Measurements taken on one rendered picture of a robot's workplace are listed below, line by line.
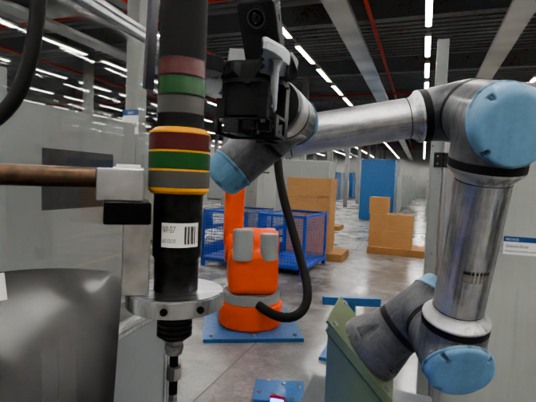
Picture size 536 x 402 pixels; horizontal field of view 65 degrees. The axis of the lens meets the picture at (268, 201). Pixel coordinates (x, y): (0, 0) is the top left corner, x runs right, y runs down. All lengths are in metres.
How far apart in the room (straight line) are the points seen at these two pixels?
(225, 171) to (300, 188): 7.69
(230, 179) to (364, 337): 0.49
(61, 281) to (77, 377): 0.10
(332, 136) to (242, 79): 0.33
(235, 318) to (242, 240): 0.77
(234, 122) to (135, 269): 0.22
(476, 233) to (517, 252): 1.43
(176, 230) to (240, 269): 3.83
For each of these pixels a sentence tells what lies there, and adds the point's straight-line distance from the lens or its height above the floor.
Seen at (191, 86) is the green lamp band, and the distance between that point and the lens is 0.30.
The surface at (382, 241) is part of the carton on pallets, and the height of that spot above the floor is 0.27.
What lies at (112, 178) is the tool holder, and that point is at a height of 1.53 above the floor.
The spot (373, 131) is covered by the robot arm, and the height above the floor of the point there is 1.62.
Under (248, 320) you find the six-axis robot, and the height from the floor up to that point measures 0.16.
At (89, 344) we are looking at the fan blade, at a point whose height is 1.37.
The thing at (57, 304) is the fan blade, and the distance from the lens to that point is 0.46.
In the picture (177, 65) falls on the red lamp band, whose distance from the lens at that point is 0.30.
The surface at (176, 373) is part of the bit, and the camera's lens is 0.34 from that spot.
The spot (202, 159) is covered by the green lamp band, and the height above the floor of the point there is 1.54.
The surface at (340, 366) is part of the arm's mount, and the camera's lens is 0.96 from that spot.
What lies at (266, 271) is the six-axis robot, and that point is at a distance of 4.15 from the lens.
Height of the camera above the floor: 1.53
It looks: 3 degrees down
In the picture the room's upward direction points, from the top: 2 degrees clockwise
